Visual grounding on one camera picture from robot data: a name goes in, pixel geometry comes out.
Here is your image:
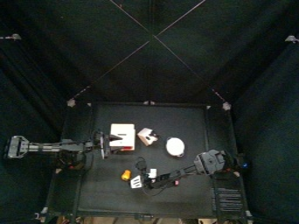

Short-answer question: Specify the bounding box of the wooden drawer box red front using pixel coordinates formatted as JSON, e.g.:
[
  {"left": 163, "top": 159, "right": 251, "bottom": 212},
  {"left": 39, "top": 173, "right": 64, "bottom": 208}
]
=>
[{"left": 108, "top": 122, "right": 136, "bottom": 151}]

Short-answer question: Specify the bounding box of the yellow toy bell pepper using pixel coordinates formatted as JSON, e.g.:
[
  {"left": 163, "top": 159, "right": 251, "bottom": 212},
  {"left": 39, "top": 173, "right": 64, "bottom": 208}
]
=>
[{"left": 120, "top": 169, "right": 132, "bottom": 182}]

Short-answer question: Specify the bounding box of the light wooden knife block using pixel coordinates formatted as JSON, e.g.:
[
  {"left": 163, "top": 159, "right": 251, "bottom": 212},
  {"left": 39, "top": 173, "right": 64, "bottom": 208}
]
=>
[{"left": 136, "top": 127, "right": 160, "bottom": 147}]

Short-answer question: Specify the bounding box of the black sheet with white text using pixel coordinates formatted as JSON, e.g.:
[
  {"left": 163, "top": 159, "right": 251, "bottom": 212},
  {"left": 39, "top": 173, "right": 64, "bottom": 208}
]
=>
[{"left": 215, "top": 187, "right": 246, "bottom": 213}]

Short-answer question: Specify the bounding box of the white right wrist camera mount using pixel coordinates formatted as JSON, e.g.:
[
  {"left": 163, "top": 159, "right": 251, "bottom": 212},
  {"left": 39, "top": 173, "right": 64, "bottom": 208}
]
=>
[{"left": 130, "top": 175, "right": 144, "bottom": 189}]

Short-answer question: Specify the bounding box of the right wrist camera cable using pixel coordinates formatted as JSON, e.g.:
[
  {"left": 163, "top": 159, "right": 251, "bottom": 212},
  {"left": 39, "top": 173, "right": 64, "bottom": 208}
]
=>
[{"left": 135, "top": 157, "right": 148, "bottom": 175}]

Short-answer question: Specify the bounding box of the cream pot with black handle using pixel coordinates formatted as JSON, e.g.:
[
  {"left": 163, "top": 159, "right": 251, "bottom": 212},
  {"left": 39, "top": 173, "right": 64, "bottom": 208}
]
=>
[{"left": 164, "top": 136, "right": 187, "bottom": 158}]

